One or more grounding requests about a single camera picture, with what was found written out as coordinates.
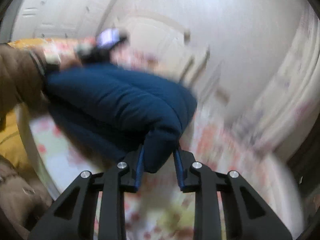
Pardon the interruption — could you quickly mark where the navy blue padded jacket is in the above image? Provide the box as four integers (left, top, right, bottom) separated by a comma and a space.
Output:
43, 63, 197, 173

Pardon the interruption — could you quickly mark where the brown sleeved left forearm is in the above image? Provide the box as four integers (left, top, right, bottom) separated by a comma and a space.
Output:
1, 44, 45, 130

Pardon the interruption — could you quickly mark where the person's left hand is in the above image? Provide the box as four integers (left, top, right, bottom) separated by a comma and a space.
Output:
42, 43, 82, 72

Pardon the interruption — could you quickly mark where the floral bed quilt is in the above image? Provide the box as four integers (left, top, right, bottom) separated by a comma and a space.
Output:
30, 37, 304, 240

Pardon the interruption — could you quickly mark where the white wooden headboard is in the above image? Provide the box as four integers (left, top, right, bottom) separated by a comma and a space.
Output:
112, 13, 210, 87

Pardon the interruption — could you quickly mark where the white wardrobe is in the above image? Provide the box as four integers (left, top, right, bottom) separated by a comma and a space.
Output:
11, 0, 112, 41

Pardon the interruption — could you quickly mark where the brown jacket torso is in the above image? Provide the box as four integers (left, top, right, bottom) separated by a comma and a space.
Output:
1, 157, 53, 239

